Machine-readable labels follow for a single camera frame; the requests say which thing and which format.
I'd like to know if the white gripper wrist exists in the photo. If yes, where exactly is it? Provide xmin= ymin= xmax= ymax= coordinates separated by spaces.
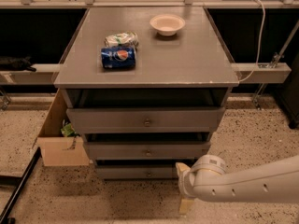
xmin=176 ymin=162 xmax=195 ymax=215

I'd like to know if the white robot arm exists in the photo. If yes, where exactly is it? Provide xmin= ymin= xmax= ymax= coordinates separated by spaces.
xmin=176 ymin=155 xmax=299 ymax=215

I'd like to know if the grey bottom drawer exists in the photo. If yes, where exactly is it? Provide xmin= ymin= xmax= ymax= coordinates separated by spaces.
xmin=96 ymin=165 xmax=178 ymax=179

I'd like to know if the grey drawer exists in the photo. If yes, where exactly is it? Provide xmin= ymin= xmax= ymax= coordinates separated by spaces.
xmin=66 ymin=107 xmax=225 ymax=134
xmin=84 ymin=141 xmax=210 ymax=160
xmin=96 ymin=165 xmax=178 ymax=179

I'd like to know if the grey top drawer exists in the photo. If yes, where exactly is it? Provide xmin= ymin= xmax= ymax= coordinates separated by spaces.
xmin=66 ymin=107 xmax=225 ymax=134

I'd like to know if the grey middle drawer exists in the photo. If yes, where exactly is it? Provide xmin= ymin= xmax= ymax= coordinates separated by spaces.
xmin=84 ymin=141 xmax=210 ymax=160

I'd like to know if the grey drawer cabinet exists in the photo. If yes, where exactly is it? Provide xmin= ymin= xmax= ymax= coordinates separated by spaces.
xmin=54 ymin=7 xmax=238 ymax=179

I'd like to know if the green packet in box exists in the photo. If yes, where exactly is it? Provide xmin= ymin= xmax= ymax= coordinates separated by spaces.
xmin=61 ymin=123 xmax=78 ymax=137

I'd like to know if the brown cardboard box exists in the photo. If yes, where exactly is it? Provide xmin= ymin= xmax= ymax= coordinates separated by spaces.
xmin=36 ymin=91 xmax=90 ymax=166

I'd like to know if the blue pepsi can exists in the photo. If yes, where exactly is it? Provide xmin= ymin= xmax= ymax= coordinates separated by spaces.
xmin=101 ymin=47 xmax=135 ymax=69

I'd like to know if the black metal floor bar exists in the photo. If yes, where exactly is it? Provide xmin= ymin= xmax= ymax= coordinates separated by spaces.
xmin=0 ymin=148 xmax=41 ymax=224

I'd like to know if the crushed green white can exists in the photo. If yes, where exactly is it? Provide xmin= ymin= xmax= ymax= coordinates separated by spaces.
xmin=104 ymin=32 xmax=138 ymax=48

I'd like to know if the white paper bowl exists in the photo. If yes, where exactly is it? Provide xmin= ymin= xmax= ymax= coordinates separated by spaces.
xmin=149 ymin=14 xmax=185 ymax=36

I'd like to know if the white cable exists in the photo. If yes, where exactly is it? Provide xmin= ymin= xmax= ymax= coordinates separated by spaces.
xmin=238 ymin=0 xmax=266 ymax=83

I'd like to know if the black object on rail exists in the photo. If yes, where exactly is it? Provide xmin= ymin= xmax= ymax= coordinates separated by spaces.
xmin=0 ymin=56 xmax=36 ymax=72

